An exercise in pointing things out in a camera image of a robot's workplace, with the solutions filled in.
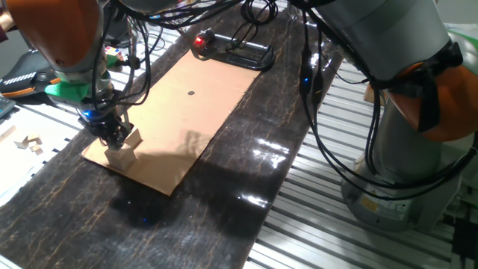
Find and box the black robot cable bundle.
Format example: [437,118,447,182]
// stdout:
[89,0,478,201]

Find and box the orange black teach pendant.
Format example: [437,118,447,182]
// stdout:
[0,48,63,99]

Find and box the dark marble pattern mat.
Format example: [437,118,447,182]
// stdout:
[0,0,344,269]

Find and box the person hand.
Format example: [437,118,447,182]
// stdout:
[0,10,16,33]

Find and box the small wooden stick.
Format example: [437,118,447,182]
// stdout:
[0,124,19,143]

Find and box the small black sensor board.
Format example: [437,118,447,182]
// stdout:
[192,29,217,52]

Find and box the Rubik's cube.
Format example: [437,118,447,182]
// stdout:
[104,45,126,63]

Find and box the white paper sheet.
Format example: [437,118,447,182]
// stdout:
[0,108,75,206]

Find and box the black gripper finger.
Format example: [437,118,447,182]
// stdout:
[115,120,134,145]
[99,136,123,152]

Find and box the brown cardboard sheet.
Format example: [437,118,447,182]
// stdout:
[81,50,261,197]

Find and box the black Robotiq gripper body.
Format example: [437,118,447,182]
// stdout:
[77,108,125,141]

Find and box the light wooden cube block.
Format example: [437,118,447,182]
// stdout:
[125,128,143,149]
[104,143,138,172]

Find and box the taped flat cardboard box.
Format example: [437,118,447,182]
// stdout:
[364,84,378,105]

